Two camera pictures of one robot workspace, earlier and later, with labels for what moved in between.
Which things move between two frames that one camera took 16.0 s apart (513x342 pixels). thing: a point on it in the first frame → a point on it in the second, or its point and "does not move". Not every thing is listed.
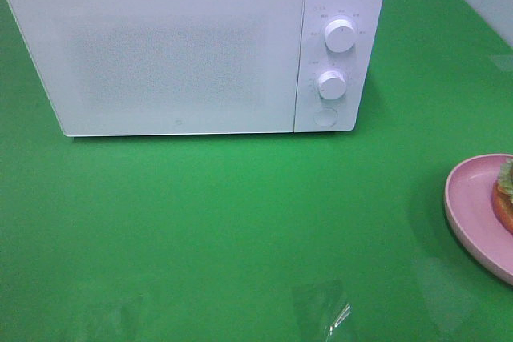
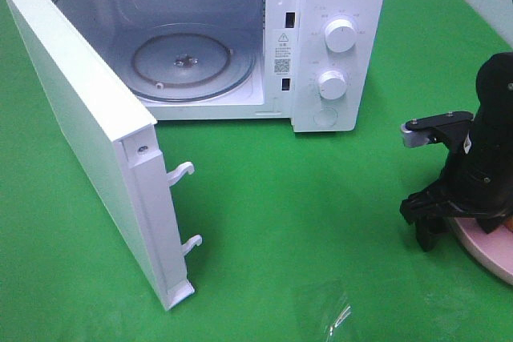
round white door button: (325, 117) does not move
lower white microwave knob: (332, 84) does not move
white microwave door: (133, 58) → (109, 129)
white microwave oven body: (175, 46) does not move
